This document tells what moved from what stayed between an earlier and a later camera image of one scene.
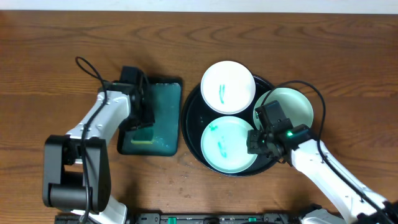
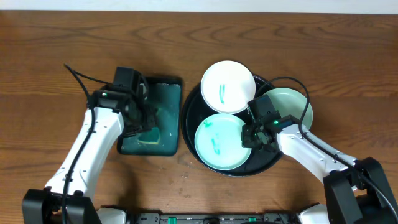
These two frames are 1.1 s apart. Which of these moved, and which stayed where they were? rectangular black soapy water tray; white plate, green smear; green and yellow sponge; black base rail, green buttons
Moved: green and yellow sponge
Stayed: rectangular black soapy water tray; black base rail, green buttons; white plate, green smear
